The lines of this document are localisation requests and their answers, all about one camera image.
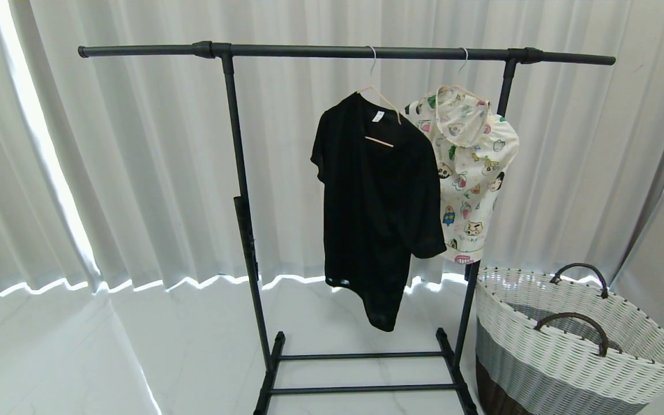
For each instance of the black garment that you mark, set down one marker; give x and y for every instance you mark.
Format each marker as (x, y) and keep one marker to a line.
(378, 219)

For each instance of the cream printed garment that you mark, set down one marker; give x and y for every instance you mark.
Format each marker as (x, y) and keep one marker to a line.
(476, 167)

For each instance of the pink clothes hanger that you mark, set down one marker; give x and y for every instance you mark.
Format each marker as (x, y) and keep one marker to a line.
(373, 63)
(463, 64)

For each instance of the black clothes rack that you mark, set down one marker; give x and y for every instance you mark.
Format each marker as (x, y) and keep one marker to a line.
(309, 51)

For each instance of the white laundry basket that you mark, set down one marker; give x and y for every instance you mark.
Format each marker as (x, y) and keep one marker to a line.
(568, 363)

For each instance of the white curtain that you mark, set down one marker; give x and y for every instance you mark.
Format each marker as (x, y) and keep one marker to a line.
(136, 173)

